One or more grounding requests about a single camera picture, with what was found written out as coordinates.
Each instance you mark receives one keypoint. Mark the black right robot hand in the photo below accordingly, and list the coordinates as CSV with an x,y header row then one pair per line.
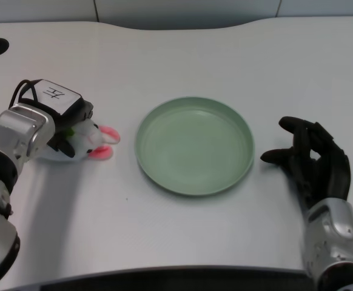
x,y
322,166

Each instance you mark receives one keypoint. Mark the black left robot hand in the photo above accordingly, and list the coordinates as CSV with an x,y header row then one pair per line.
x,y
64,106

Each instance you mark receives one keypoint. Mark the white rabbit plush doll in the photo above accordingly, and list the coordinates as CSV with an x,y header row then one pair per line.
x,y
94,139

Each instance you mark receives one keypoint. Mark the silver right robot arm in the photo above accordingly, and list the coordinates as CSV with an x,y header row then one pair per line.
x,y
334,245

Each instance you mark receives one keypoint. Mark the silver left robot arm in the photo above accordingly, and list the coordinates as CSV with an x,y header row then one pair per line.
x,y
3,157

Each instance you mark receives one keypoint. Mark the green round plate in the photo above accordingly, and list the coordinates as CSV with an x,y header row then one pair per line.
x,y
194,145

